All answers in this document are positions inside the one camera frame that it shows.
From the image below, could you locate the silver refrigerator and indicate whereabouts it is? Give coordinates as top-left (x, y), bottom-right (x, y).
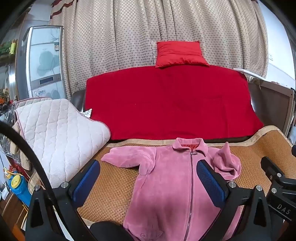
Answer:
top-left (16, 25), bottom-right (68, 100)

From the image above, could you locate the wooden bed frame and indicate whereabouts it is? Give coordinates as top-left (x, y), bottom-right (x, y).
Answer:
top-left (233, 68), bottom-right (296, 137)

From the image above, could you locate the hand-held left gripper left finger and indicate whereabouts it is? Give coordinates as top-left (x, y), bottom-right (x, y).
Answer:
top-left (25, 159), bottom-right (100, 241)

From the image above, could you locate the blue yellow toy bottle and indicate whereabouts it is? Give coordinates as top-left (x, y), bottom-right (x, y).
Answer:
top-left (3, 168), bottom-right (32, 207)

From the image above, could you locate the pink zip jacket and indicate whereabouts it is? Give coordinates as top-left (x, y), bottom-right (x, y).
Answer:
top-left (101, 138), bottom-right (242, 241)

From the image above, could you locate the black cable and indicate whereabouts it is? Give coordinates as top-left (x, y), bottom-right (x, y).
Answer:
top-left (0, 120), bottom-right (97, 241)

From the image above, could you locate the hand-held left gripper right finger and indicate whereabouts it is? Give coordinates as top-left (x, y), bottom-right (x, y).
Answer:
top-left (196, 159), bottom-right (273, 241)

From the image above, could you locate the red pillow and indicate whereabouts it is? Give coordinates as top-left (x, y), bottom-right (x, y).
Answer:
top-left (155, 41), bottom-right (210, 69)

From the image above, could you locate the beige dotted curtain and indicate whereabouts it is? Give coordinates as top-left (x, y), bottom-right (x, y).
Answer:
top-left (50, 0), bottom-right (269, 100)

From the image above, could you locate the woven bamboo mat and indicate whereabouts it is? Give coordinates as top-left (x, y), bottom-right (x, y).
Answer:
top-left (28, 125), bottom-right (294, 226)

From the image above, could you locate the white quilted cushion cover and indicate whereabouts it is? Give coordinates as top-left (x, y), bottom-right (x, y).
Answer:
top-left (14, 98), bottom-right (111, 189)

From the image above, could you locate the red blanket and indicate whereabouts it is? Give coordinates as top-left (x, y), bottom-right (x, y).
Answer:
top-left (84, 65), bottom-right (264, 141)

